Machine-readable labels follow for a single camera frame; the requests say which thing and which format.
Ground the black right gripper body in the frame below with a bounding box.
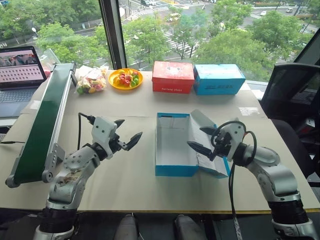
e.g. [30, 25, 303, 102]
[211, 130, 233, 158]

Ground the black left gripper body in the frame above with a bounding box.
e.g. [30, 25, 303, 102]
[109, 133, 130, 154]

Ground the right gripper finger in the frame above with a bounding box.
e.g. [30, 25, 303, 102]
[199, 126, 218, 136]
[186, 141, 216, 162]

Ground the blue shoe box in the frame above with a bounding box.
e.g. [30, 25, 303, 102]
[154, 108, 232, 179]
[192, 63, 247, 96]

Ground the red shoe box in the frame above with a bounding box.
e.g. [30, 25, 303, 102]
[151, 60, 196, 95]

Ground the green conveyor belt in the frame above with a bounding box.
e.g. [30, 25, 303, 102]
[4, 62, 78, 189]

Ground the yellow plate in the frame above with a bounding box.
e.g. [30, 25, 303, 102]
[108, 68, 144, 90]

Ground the clear tape strip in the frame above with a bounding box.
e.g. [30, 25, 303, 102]
[238, 106, 261, 117]

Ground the clear bag of toy fruit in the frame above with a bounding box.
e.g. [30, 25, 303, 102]
[74, 65, 110, 96]

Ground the black office chair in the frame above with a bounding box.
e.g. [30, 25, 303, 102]
[259, 62, 320, 189]

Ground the grey laptop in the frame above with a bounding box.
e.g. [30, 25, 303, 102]
[0, 45, 48, 119]

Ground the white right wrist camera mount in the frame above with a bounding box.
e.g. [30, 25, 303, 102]
[219, 121, 248, 162]

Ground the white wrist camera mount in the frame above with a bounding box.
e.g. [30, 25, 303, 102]
[219, 121, 248, 162]
[90, 116, 119, 160]

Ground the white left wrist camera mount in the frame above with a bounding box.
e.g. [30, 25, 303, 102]
[90, 116, 119, 160]

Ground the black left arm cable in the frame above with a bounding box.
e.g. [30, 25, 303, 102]
[77, 112, 97, 151]

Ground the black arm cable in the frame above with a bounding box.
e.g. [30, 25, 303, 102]
[77, 112, 97, 151]
[210, 120, 258, 240]

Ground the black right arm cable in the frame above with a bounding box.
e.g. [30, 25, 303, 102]
[210, 120, 258, 240]

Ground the black window post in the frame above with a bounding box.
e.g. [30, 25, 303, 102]
[98, 0, 126, 71]

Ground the black slanted window frame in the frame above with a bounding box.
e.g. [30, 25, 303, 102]
[291, 31, 320, 64]

